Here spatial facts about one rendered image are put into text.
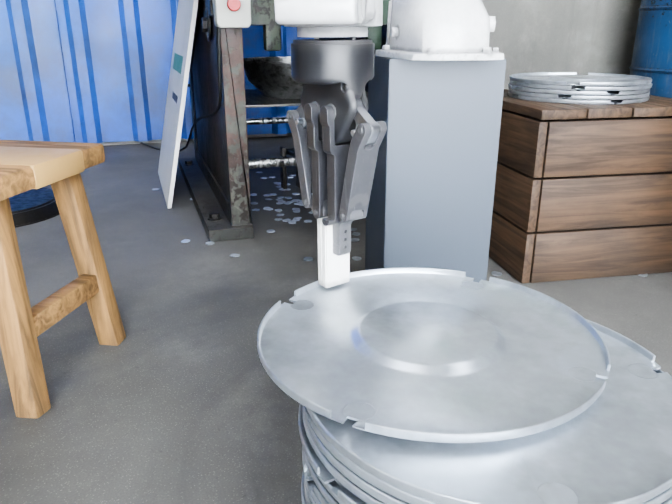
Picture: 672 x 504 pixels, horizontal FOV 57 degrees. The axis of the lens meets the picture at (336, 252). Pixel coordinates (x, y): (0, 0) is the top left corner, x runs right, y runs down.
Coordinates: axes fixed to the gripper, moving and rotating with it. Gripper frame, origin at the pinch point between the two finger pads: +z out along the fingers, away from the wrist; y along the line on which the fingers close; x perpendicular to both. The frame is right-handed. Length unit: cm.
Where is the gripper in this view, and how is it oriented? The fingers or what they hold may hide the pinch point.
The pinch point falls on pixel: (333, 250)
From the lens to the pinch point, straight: 61.6
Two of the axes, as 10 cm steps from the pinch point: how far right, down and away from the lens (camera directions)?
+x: -8.1, 2.0, -5.5
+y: -5.9, -2.7, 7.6
